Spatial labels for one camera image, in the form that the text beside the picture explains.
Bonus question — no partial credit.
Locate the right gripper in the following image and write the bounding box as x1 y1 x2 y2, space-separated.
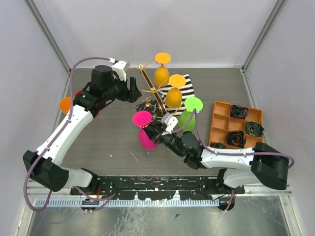
139 120 185 158

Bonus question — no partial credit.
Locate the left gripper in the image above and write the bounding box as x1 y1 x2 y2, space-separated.
104 72 142 103

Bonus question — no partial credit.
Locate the pink plastic wine glass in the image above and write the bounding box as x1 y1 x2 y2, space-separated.
132 111 158 150

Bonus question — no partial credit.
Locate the gold wine glass rack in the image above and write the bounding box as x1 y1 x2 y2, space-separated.
133 56 172 120

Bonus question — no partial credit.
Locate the green plastic wine glass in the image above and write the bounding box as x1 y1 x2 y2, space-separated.
178 96 203 131

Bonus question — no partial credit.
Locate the yellow wine glass cluster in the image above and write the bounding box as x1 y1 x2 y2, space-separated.
154 52 171 87

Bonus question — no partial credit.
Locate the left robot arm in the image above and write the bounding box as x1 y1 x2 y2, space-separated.
23 61 141 195

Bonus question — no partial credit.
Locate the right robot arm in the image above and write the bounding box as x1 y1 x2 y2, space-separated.
144 122 293 194

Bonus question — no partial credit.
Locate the red plastic wine glass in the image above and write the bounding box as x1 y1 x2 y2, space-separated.
74 90 82 98

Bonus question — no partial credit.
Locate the orange plastic wine glass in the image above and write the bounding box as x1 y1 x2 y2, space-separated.
59 96 71 115

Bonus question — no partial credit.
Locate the black white striped cloth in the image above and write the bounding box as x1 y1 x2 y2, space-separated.
159 74 195 116

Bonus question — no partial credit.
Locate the rolled dark sock bottom left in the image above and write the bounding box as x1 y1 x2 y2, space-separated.
210 143 226 149

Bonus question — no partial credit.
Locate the rolled dark sock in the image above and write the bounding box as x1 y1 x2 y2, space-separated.
225 130 246 148
210 143 226 149
245 121 265 137
230 105 249 119

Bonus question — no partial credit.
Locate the orange wooden compartment tray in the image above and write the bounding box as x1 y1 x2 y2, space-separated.
208 101 264 149

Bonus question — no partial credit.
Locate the rolled dark sock middle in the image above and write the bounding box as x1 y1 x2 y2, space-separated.
225 130 246 148

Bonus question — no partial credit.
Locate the rolled dark sock top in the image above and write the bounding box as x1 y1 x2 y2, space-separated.
230 105 249 119

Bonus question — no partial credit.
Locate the rolled dark sock right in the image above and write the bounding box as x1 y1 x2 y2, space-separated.
245 121 265 137

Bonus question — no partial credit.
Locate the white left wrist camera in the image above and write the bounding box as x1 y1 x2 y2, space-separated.
109 58 129 82

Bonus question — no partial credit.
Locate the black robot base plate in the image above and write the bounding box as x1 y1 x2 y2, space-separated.
70 176 246 201

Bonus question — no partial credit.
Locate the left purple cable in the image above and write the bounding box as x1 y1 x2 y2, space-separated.
23 57 116 213

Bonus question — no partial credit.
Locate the aluminium frame rail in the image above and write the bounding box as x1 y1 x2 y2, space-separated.
23 176 291 213

